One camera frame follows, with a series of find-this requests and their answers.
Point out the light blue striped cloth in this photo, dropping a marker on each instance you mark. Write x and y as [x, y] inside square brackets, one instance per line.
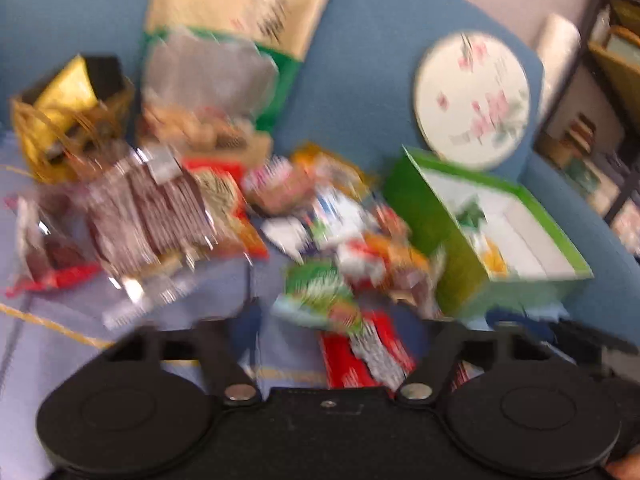
[50, 350]

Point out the pile of assorted snack packets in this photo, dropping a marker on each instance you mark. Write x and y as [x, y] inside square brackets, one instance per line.
[360, 240]

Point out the white plastic roll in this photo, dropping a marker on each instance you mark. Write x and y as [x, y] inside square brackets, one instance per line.
[557, 55]

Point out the blue sofa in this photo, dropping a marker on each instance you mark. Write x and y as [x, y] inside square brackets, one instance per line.
[370, 60]

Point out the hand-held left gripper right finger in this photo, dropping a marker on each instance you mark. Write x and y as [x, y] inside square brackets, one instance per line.
[442, 345]

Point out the clear bag of brown packets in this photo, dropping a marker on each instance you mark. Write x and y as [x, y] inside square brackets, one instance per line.
[150, 210]

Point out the black and yellow box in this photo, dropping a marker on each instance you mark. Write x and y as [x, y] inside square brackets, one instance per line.
[65, 90]

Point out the large beige snack pouch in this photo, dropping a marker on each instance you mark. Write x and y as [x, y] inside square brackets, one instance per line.
[225, 0]

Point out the green cardboard box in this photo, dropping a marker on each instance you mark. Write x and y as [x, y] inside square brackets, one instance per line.
[435, 230]

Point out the dark metal shelf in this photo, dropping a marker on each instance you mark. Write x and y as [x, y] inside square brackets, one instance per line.
[615, 85]

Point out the clear bag with red edge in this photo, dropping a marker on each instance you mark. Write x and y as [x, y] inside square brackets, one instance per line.
[45, 255]

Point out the red orange snack packet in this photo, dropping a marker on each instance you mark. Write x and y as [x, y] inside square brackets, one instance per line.
[240, 220]

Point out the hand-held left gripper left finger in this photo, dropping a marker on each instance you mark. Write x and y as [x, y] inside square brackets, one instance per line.
[248, 327]

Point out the green white snack packet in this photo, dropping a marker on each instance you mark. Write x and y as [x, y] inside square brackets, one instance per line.
[320, 290]

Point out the round floral disc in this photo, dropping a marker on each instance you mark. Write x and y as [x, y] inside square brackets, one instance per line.
[470, 100]

